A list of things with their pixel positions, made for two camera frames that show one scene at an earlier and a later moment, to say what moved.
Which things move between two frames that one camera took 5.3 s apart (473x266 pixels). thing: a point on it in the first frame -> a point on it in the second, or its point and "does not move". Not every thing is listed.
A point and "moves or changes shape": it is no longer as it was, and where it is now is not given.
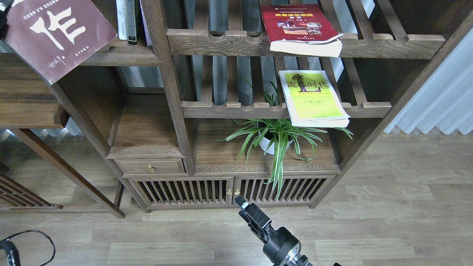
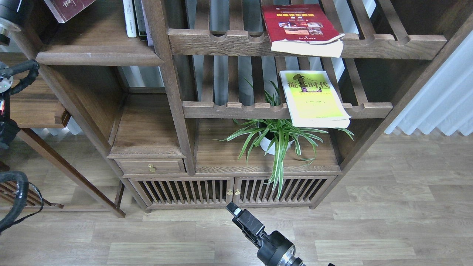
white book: x=122 y=19 -> x=129 y=18
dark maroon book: x=55 y=37 moves or changes shape
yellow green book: x=312 y=99 does not move
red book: x=300 y=28 does not move
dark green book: x=130 y=10 -> x=139 y=20
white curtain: x=445 y=100 does not move
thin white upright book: x=148 y=38 does not move
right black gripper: x=279 y=242 -> x=272 y=245
